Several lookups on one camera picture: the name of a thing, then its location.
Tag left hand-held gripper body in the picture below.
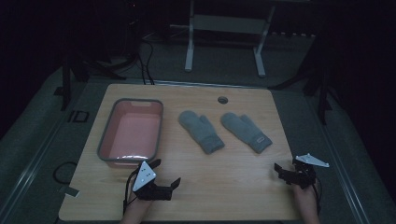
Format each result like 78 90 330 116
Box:
132 160 174 202

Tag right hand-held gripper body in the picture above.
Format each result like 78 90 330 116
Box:
290 152 331 190

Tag person's right hand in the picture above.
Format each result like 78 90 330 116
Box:
291 182 321 224

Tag person's left hand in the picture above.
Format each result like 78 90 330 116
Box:
120 191 154 224

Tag pink basin with grey rim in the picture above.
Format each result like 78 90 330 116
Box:
96 97 165 169

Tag grey mitten with cuff label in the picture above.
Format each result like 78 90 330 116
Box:
219 111 274 155

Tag plain grey mitten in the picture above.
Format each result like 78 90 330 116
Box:
177 109 226 156

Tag grey tape strip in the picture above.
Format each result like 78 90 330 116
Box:
59 185 81 199

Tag black metal stand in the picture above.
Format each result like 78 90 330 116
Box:
270 59 335 126
53 54 127 112

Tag left hand-held gripper cable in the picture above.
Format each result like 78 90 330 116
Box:
122 167 141 216

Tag hand-held gripper cable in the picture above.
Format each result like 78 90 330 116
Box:
312 181 322 216
122 167 141 216

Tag right hand-held gripper cable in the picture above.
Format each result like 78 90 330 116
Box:
312 181 322 216

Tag black cable loop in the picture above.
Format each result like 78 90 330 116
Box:
51 161 78 186

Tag black rectangular floor bracket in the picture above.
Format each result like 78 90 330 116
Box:
67 109 91 124

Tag black floor cables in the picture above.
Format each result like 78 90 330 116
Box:
135 36 156 86

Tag white metal desk frame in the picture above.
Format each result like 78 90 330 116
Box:
169 0 313 78

